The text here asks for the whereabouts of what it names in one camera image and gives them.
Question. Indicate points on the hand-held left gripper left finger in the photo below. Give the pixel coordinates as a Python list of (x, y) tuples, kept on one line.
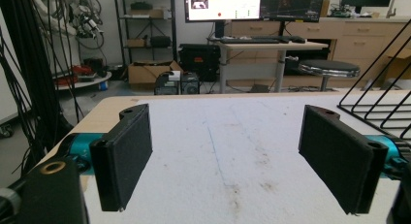
[(124, 153)]

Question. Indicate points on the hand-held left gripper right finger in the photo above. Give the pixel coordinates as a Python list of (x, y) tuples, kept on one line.
[(336, 156)]

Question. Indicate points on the round white platform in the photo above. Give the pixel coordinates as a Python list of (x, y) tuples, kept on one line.
[(85, 81)]

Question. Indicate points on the open cardboard box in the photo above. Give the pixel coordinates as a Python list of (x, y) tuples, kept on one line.
[(148, 72)]

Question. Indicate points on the small black power unit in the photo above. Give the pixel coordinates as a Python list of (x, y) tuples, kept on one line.
[(176, 83)]

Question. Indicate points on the round black stool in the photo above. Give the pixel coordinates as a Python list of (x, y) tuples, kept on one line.
[(328, 69)]

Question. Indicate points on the wooden drawer cabinet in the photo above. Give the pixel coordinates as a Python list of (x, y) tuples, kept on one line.
[(355, 43)]

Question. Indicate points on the black equipment case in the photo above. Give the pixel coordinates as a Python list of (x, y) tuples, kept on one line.
[(198, 60)]

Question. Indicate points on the black metal shelf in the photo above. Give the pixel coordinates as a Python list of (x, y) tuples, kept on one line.
[(147, 26)]

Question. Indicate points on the light wooden desk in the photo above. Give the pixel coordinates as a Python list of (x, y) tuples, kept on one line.
[(268, 47)]

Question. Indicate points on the black keyboard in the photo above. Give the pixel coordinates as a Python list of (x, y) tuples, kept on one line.
[(248, 40)]

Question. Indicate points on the dark computer monitor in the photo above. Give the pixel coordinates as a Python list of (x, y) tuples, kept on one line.
[(292, 6)]

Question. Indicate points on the bright computer monitor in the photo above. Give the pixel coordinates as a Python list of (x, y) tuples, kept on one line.
[(223, 6)]

